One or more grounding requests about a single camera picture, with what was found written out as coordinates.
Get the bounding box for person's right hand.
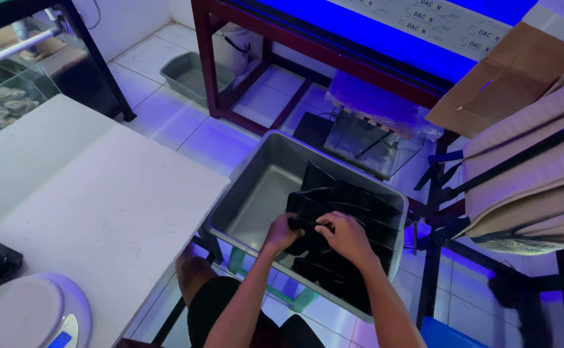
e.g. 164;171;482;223
315;211;377;269

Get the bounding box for person's left hand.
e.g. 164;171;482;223
263;212;306;254

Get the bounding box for black plastic tray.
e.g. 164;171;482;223
287;217;341;257

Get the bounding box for large grey plastic tub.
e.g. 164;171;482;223
203;130;410;324

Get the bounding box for pile of black plastic trays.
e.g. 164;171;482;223
284;161;403;315

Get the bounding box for green plastic stool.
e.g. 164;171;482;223
227;246;321;314

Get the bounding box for small glass tank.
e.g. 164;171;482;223
323;107;426;181

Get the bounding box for black box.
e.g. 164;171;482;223
292;111;336;150

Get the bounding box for person's black shorts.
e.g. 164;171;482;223
186;276;326;348

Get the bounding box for person's left knee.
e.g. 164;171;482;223
175;244;220;307

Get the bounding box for black metal stand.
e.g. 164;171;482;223
408;113;564;348

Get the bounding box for clear plastic bag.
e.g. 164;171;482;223
325;72;444;142

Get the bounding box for blue plastic container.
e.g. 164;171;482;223
420;316;490;348

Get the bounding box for dark red metal rack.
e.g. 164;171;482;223
191;0;461;137

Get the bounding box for small grey plastic tub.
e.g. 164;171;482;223
160;52;236;108

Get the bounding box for white plastic bucket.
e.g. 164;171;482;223
212;23;252;77

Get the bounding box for stack of beige foam boards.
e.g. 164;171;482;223
461;65;564;256

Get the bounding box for white printed sheet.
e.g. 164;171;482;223
328;0;515;62

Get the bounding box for brown cardboard sheet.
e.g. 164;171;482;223
425;21;564;139

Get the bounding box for white kitchen scale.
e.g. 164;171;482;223
0;272;93;348

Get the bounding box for glass aquarium tank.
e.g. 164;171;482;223
0;17;120;148

